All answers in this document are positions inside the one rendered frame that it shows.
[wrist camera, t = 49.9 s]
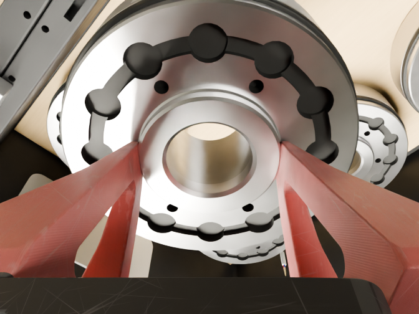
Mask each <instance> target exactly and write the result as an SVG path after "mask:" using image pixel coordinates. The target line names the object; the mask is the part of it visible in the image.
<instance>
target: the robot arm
mask: <svg viewBox="0 0 419 314"><path fill-rule="evenodd" d="M138 144H139V142H138V141H131V142H129V143H127V144H126V145H124V146H122V147H121V148H119V149H117V150H115V151H114V152H112V153H110V154H109V155H107V156H105V157H103V158H102V159H100V160H98V161H96V162H95V163H93V164H91V165H90V166H88V167H86V168H84V169H81V170H80V171H77V172H74V173H72V174H70V175H67V176H65V177H63V178H60V179H58V180H55V181H53V182H51V183H48V184H45V185H43V186H41V187H39V188H36V189H33V190H32V191H29V192H26V193H24V194H22V195H19V196H17V197H14V198H12V199H10V200H7V201H4V202H2V203H0V314H419V202H416V201H413V200H411V199H409V198H406V197H403V196H401V195H399V194H396V193H394V192H391V191H389V190H387V189H384V188H381V187H380V186H377V185H374V184H372V183H370V182H367V181H365V180H363V179H360V178H357V177H355V176H352V175H351V174H348V173H345V172H343V171H341V170H339V169H336V168H334V167H332V166H330V165H329V164H327V163H325V162H323V161H321V160H320V159H318V158H316V157H315V156H313V155H311V154H309V153H308V152H306V151H304V150H302V149H301V148H299V147H297V146H296V145H293V144H292V143H290V142H288V141H281V142H280V144H281V157H280V162H279V170H278V174H277V176H276V182H277V193H278V200H279V211H280V217H281V225H282V231H283V236H284V243H285V247H286V254H287V261H288V266H289V273H290V277H129V273H130V266H131V261H132V254H133V248H134V243H135V236H136V232H137V225H138V217H139V211H140V200H141V193H142V182H143V176H142V174H141V170H140V162H139V156H138ZM110 208H111V210H110V213H109V215H108V219H107V222H106V225H105V228H104V231H103V234H102V237H101V240H100V242H99V244H98V246H97V249H96V251H95V253H94V254H93V256H92V258H91V260H90V262H89V264H88V266H87V268H86V270H85V272H84V273H83V275H82V277H76V276H75V271H74V263H75V257H76V253H77V250H78V248H79V246H80V245H81V244H82V243H83V241H84V240H85V239H86V238H87V236H88V235H89V234H90V233H91V232H92V230H93V229H94V228H95V226H96V225H97V224H98V223H99V222H100V220H101V219H102V218H103V216H104V215H105V214H106V213H107V212H108V210H109V209H110ZM308 208H309V209H310V210H311V211H312V212H313V214H314V215H315V216H316V218H318V220H319V221H320V222H321V224H322V225H323V226H324V227H325V228H326V229H327V231H328V232H329V234H330V235H331V236H332V237H333V238H334V239H335V241H336V242H337V243H338V244H339V245H340V248H341V249H342V252H343V255H344V261H345V273H344V277H343V278H338V277H337V275H336V273H335V271H334V269H333V268H332V266H331V264H330V262H329V260H328V258H327V256H326V254H325V252H324V250H323V248H322V246H321V244H320V242H319V239H318V236H317V234H316V231H315V227H314V224H313V221H312V218H311V215H310V212H309V209H308Z"/></svg>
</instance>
